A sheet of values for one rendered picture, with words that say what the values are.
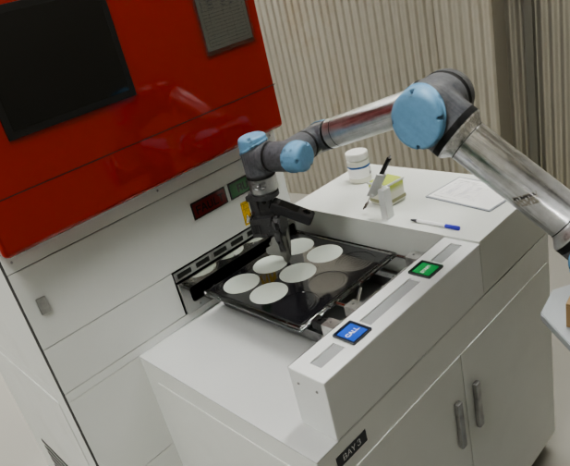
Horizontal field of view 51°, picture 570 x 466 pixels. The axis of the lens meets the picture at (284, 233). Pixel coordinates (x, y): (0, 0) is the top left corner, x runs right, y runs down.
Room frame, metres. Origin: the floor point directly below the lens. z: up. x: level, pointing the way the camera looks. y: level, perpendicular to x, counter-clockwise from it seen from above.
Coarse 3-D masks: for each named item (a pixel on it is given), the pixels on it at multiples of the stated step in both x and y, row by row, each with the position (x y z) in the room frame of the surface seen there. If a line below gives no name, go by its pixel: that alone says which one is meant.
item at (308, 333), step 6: (234, 306) 1.40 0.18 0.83; (246, 312) 1.37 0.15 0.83; (288, 330) 1.24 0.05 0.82; (294, 330) 1.22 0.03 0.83; (306, 330) 1.19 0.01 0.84; (312, 330) 1.17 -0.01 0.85; (318, 330) 1.17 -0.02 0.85; (306, 336) 1.19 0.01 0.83; (312, 336) 1.17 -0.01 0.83; (318, 336) 1.16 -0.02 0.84
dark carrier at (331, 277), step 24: (288, 264) 1.43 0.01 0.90; (336, 264) 1.37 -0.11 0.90; (360, 264) 1.34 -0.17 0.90; (216, 288) 1.39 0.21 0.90; (288, 288) 1.30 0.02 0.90; (312, 288) 1.28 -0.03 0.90; (336, 288) 1.25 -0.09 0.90; (264, 312) 1.23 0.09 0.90; (288, 312) 1.20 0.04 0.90; (312, 312) 1.17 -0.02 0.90
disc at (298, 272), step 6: (294, 264) 1.42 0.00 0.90; (300, 264) 1.41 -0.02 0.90; (306, 264) 1.41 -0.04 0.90; (312, 264) 1.40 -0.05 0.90; (282, 270) 1.41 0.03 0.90; (288, 270) 1.40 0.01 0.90; (294, 270) 1.39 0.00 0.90; (300, 270) 1.38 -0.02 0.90; (306, 270) 1.38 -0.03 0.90; (312, 270) 1.37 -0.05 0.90; (282, 276) 1.37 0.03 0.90; (288, 276) 1.36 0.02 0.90; (294, 276) 1.36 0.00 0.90; (300, 276) 1.35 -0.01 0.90; (306, 276) 1.34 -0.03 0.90; (288, 282) 1.34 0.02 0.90; (294, 282) 1.33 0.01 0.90
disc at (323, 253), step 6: (324, 246) 1.49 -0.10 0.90; (330, 246) 1.48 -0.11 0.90; (336, 246) 1.47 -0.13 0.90; (312, 252) 1.46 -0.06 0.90; (318, 252) 1.46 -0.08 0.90; (324, 252) 1.45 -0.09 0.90; (330, 252) 1.44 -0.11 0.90; (336, 252) 1.43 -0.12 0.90; (312, 258) 1.43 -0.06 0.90; (318, 258) 1.42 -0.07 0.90; (324, 258) 1.42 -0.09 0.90; (330, 258) 1.41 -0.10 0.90
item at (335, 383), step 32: (448, 256) 1.17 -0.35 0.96; (384, 288) 1.10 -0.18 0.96; (416, 288) 1.07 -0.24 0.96; (448, 288) 1.10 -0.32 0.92; (480, 288) 1.18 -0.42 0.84; (352, 320) 1.01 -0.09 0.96; (384, 320) 0.99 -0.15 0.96; (416, 320) 1.02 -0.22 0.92; (448, 320) 1.09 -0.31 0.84; (320, 352) 0.93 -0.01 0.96; (352, 352) 0.91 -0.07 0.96; (384, 352) 0.95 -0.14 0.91; (416, 352) 1.01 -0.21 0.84; (320, 384) 0.85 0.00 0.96; (352, 384) 0.89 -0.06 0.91; (384, 384) 0.94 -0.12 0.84; (320, 416) 0.87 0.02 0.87; (352, 416) 0.88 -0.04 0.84
